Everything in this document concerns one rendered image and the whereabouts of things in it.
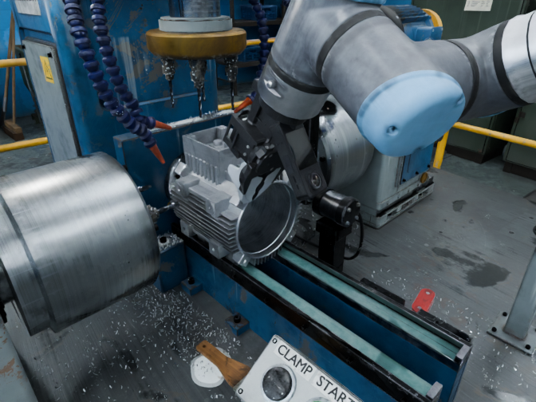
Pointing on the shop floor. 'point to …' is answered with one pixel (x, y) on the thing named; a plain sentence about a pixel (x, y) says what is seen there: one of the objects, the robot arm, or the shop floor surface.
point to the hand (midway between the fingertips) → (250, 200)
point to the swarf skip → (28, 84)
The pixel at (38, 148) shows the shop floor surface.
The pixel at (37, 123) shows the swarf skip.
